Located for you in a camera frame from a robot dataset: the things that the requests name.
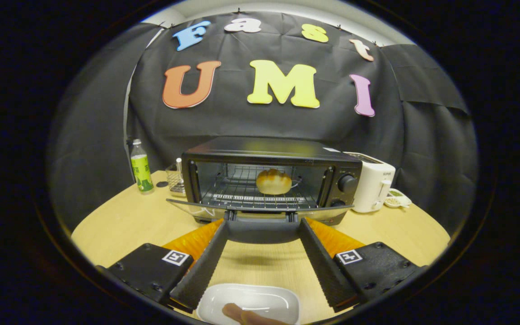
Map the white oval plate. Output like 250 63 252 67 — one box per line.
196 283 301 325

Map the green label plastic bottle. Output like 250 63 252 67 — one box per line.
130 139 155 194

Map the white pop-up toaster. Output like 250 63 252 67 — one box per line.
344 152 396 214

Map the white divided seed dish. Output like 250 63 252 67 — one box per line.
384 188 412 209

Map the wire mesh basket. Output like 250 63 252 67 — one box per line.
166 158 186 197

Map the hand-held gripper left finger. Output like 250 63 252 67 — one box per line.
95 218 229 314

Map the black toaster oven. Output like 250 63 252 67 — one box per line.
166 136 363 245

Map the golden bread roll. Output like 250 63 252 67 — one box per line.
256 169 293 195

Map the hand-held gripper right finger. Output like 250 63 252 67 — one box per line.
299 217 427 313

